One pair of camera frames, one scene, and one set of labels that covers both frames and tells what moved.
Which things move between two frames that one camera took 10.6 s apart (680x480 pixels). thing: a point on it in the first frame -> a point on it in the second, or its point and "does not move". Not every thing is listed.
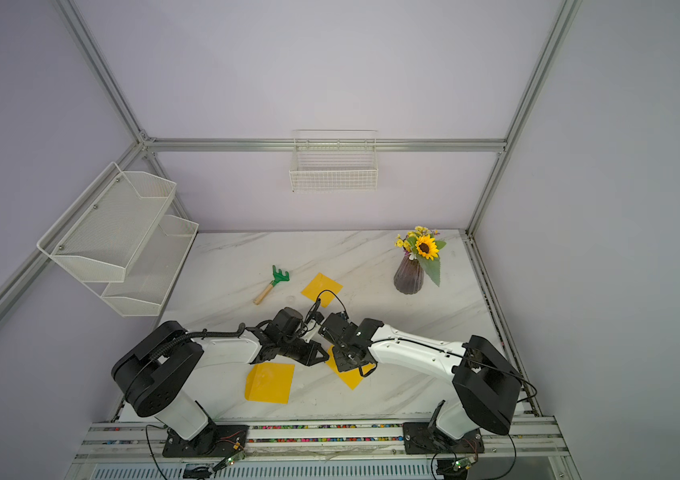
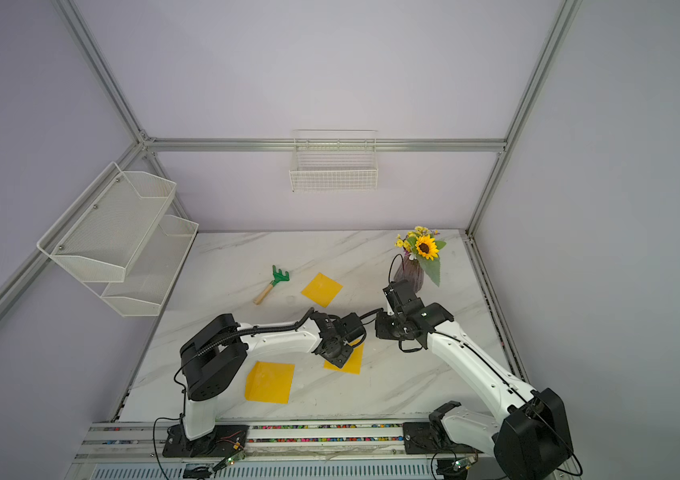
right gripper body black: [345, 360] -> [391, 326]
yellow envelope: [323, 288] does not move
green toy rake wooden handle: [278, 276] does not move
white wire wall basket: [334, 161] does not move
